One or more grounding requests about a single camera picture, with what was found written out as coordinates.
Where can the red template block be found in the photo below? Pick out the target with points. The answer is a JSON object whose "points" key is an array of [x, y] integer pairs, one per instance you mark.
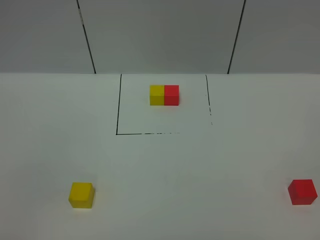
{"points": [[171, 95]]}

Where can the yellow template block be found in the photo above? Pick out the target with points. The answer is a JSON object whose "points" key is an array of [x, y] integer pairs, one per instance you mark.
{"points": [[157, 95]]}

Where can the loose red block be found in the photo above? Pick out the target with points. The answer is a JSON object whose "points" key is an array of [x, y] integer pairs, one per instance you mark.
{"points": [[302, 192]]}

